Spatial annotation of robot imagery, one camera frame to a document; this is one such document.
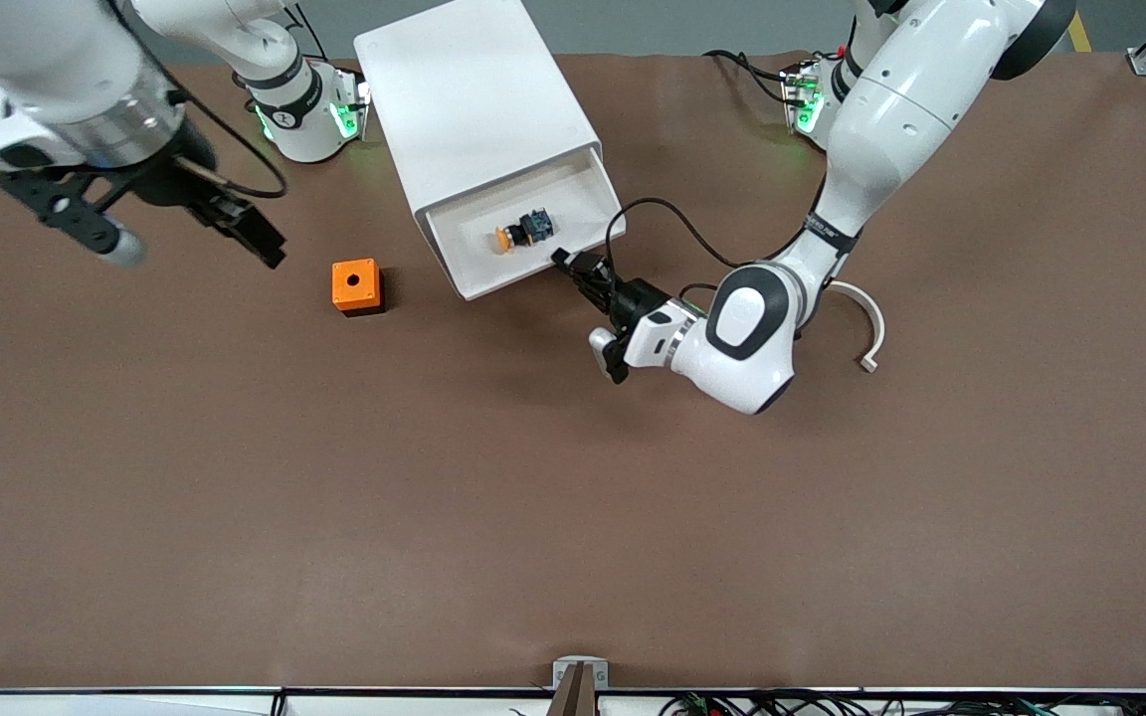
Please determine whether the white plastic drawer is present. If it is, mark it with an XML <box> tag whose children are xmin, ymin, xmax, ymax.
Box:
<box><xmin>416</xmin><ymin>144</ymin><xmax>623</xmax><ymax>302</ymax></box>

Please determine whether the push button with orange cap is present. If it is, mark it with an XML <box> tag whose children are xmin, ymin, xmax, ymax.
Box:
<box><xmin>493</xmin><ymin>207</ymin><xmax>555</xmax><ymax>256</ymax></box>

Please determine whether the white drawer cabinet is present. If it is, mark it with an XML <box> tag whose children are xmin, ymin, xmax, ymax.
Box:
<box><xmin>353</xmin><ymin>0</ymin><xmax>603</xmax><ymax>216</ymax></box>

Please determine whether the brown table mat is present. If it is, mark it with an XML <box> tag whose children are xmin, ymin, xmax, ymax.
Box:
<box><xmin>0</xmin><ymin>50</ymin><xmax>1146</xmax><ymax>693</ymax></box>

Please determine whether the white curved plastic arc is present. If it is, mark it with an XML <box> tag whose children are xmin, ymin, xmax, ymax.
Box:
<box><xmin>824</xmin><ymin>280</ymin><xmax>887</xmax><ymax>375</ymax></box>

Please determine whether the orange button enclosure box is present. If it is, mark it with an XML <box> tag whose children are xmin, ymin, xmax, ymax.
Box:
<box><xmin>331</xmin><ymin>259</ymin><xmax>386</xmax><ymax>317</ymax></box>

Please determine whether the black right arm base cable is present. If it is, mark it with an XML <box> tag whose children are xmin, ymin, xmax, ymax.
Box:
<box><xmin>285</xmin><ymin>5</ymin><xmax>331</xmax><ymax>64</ymax></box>

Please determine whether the black arm base cable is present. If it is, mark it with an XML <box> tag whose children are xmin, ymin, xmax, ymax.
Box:
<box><xmin>285</xmin><ymin>5</ymin><xmax>331</xmax><ymax>64</ymax></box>
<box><xmin>703</xmin><ymin>48</ymin><xmax>796</xmax><ymax>106</ymax></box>

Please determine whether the black left arm base cable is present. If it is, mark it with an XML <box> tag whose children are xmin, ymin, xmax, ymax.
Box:
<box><xmin>703</xmin><ymin>48</ymin><xmax>796</xmax><ymax>106</ymax></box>

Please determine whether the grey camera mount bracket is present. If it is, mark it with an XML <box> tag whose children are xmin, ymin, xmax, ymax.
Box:
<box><xmin>545</xmin><ymin>656</ymin><xmax>611</xmax><ymax>716</ymax></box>

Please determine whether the black cable bundle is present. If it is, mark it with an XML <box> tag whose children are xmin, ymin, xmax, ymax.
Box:
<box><xmin>658</xmin><ymin>689</ymin><xmax>1146</xmax><ymax>716</ymax></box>

